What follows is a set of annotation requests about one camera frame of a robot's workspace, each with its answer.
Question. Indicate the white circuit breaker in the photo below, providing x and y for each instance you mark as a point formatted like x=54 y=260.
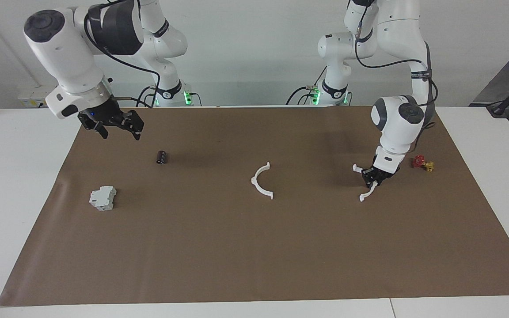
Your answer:
x=103 y=198

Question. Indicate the black cylindrical capacitor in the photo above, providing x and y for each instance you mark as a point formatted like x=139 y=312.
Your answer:
x=161 y=157

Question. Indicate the white wall socket strip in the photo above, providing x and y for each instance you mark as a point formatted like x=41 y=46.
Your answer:
x=33 y=95

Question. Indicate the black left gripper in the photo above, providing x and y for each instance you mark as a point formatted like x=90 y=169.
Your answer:
x=380 y=173

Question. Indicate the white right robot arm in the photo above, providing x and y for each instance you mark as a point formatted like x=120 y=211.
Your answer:
x=69 y=57

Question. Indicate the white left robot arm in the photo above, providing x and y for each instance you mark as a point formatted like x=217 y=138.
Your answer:
x=398 y=123

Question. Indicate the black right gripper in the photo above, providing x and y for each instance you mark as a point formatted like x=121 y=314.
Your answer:
x=108 y=115

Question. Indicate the brown paper table mat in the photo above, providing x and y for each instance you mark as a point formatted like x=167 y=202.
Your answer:
x=254 y=247

